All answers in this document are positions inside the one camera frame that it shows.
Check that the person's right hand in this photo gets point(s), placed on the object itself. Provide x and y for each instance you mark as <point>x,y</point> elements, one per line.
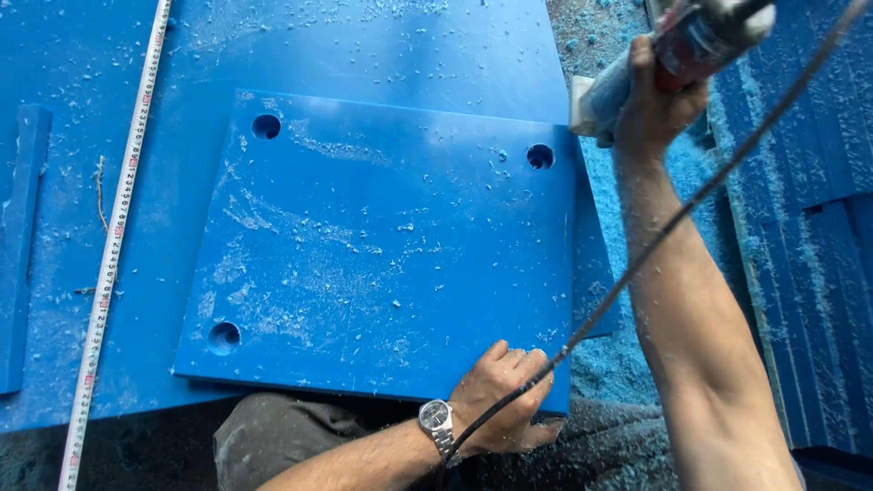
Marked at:
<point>655,109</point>

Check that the person's left hand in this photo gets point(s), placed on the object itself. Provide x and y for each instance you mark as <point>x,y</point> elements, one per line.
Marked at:
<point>501,402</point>

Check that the red and grey power router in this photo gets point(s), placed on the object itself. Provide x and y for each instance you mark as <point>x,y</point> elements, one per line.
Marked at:
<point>672,54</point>

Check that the blue plastic plate with holes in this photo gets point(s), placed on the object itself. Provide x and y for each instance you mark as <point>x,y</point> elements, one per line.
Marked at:
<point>389,245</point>

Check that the silver wristwatch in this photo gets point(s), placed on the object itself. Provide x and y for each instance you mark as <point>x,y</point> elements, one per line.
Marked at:
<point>438,421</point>

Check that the stack of blue plastic boards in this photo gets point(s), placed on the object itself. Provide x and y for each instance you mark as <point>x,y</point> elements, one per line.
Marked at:
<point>811,238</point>

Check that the person's grey trousers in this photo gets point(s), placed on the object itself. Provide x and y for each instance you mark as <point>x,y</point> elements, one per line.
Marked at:
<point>286,436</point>

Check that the white measuring tape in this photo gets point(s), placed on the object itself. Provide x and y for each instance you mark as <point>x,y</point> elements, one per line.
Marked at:
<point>112,238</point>

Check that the large blue plastic sheet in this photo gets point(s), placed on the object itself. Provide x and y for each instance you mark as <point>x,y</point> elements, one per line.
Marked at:
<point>204,68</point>

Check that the narrow blue plastic strip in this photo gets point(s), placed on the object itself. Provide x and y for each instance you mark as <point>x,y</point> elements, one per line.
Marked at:
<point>19,245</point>

